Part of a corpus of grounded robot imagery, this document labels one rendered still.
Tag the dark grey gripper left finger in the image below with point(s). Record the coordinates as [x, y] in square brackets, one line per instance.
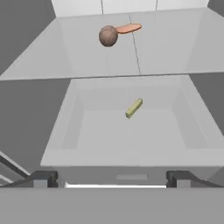
[43, 177]

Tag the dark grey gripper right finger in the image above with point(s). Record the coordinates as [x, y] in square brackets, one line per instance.
[178, 176]

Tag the white fridge drawer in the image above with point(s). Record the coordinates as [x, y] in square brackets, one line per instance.
[131, 125]

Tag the yellow butter stick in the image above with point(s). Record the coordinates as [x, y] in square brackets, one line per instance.
[134, 108]

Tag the white fridge shelf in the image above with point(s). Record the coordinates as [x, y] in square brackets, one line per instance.
[116, 52]

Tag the brown egg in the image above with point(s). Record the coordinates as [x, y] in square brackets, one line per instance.
[108, 36]

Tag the orange sausage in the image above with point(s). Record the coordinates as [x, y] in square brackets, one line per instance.
[129, 28]

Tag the grey fridge door rail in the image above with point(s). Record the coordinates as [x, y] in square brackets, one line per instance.
[11, 167]

